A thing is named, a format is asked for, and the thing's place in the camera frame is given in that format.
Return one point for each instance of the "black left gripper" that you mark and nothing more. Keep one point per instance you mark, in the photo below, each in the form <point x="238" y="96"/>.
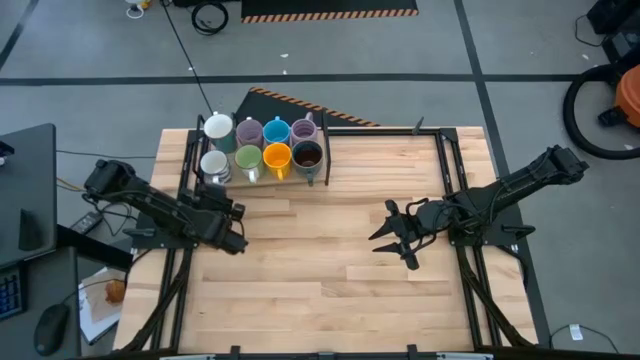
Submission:
<point x="225" y="235"/>

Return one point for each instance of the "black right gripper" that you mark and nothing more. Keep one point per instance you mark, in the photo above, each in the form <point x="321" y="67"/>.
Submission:
<point x="425" y="220"/>

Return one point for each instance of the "white mug navy leaf pattern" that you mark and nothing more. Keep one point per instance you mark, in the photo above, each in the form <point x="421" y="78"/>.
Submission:
<point x="215" y="164"/>

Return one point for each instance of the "green and white mug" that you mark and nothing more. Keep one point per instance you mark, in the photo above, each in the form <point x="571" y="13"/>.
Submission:
<point x="248" y="157"/>

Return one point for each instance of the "yellow mug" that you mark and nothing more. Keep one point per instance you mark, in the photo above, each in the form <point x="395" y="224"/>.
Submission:
<point x="276" y="156"/>

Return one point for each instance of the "purple striped mug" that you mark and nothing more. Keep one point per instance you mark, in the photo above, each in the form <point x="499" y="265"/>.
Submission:
<point x="249" y="132"/>

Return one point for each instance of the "grey mug white inside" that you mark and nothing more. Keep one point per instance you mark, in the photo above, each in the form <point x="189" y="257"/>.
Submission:
<point x="218" y="127"/>

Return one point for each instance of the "speckled blue brown mug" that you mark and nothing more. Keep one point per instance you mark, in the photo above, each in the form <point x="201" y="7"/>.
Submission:
<point x="306" y="157"/>

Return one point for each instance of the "light blue faceted mug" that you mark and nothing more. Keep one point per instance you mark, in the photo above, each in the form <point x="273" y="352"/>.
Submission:
<point x="276" y="132"/>

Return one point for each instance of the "lilac bubble-ribbed mug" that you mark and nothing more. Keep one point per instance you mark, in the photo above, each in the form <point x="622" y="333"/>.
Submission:
<point x="304" y="131"/>

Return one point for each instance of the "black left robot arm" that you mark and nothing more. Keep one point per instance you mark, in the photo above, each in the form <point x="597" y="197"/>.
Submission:
<point x="145" y="200"/>

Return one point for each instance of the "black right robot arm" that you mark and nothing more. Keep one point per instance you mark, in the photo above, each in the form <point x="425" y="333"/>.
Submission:
<point x="525" y="175"/>

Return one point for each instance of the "small orange object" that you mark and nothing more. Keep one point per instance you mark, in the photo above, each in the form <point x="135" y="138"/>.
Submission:
<point x="115" y="291"/>

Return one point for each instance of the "angled black hazard-striped mat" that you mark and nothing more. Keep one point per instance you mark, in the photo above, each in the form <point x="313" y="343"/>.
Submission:
<point x="280" y="107"/>

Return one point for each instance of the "black power adapter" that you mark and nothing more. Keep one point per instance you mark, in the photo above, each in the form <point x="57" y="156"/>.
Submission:
<point x="86" y="223"/>

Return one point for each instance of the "white paper pad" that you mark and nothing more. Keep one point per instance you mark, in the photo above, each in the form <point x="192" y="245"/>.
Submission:
<point x="95" y="320"/>

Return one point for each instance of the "grey computer desk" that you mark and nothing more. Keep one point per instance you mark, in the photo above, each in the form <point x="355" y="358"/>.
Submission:
<point x="50" y="280"/>

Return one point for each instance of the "black computer mouse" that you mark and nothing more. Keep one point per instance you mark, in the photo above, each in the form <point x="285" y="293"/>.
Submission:
<point x="51" y="330"/>

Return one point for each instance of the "white paper tag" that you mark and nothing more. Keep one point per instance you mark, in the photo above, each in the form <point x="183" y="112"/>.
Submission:
<point x="576" y="332"/>

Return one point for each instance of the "dark grey desk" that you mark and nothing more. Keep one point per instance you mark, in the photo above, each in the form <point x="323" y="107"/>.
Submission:
<point x="27" y="175"/>

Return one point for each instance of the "orange and black vacuum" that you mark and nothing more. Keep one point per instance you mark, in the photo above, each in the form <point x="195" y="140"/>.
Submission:
<point x="568" y="112"/>

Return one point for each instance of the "black keyboard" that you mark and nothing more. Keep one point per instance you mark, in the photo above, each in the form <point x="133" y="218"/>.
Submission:
<point x="10" y="295"/>

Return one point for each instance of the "rectangular black hazard-striped mat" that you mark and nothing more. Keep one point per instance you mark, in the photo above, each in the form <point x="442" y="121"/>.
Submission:
<point x="325" y="7"/>

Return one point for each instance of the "orange vacuum cleaner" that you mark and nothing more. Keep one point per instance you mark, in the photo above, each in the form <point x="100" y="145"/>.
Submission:
<point x="630" y="95"/>

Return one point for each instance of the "black equipment case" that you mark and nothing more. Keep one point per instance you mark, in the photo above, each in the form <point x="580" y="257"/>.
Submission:
<point x="620" y="30"/>

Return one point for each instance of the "black aluminium table frame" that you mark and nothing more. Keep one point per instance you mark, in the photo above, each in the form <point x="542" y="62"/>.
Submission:
<point x="380" y="132"/>

